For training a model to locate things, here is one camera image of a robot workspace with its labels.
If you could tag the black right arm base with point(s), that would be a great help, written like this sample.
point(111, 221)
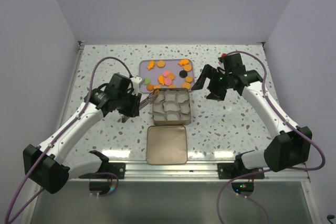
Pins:
point(248, 163)

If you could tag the orange swirl cookie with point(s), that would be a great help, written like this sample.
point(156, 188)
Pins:
point(150, 87)

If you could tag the orange flower cookie right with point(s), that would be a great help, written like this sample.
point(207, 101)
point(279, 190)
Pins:
point(189, 79)

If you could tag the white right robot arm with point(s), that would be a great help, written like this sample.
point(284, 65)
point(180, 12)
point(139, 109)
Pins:
point(290, 144)

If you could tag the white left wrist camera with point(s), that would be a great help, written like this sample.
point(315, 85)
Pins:
point(136, 84)

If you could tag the black sandwich cookie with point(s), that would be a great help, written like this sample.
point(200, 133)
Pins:
point(183, 74)

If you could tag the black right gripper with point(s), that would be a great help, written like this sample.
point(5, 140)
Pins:
point(213, 82)

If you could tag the pink round cookie lower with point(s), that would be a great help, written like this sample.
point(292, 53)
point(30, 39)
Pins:
point(167, 81)

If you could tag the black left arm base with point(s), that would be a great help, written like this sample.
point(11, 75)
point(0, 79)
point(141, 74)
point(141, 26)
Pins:
point(104, 167)

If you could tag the gold tin lid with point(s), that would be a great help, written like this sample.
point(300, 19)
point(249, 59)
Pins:
point(166, 145)

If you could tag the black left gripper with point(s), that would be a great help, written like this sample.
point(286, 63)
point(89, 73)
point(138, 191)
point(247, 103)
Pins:
point(134, 105)

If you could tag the yellow round dotted cookie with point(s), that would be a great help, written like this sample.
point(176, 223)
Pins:
point(186, 85)
point(187, 68)

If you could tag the lilac plastic tray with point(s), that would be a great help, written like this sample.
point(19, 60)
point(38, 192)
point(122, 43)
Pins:
point(171, 65)

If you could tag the orange fish cookie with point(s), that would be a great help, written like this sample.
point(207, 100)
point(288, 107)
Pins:
point(183, 62)
point(151, 65)
point(161, 80)

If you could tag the pink round cookie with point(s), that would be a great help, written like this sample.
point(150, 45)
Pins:
point(167, 81)
point(166, 73)

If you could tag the yellow round dotted cookie upper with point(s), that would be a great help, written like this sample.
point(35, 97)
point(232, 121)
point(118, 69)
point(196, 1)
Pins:
point(187, 68)

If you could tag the green round cookie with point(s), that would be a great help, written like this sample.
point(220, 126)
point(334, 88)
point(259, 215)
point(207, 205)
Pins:
point(147, 81)

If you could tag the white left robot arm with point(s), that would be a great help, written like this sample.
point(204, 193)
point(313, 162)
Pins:
point(44, 164)

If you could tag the aluminium front rail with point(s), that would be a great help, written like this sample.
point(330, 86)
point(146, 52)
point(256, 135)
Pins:
point(191, 171)

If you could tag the gold cookie tin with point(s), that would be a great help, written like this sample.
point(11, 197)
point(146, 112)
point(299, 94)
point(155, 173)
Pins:
point(171, 106)

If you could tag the yellow round dotted cookie lower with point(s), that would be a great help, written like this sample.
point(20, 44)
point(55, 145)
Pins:
point(186, 85)

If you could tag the pink round cookie upper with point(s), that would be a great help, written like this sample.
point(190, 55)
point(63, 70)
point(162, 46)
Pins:
point(166, 73)

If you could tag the yellow sandwich cookie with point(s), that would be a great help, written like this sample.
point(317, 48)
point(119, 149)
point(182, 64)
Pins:
point(161, 63)

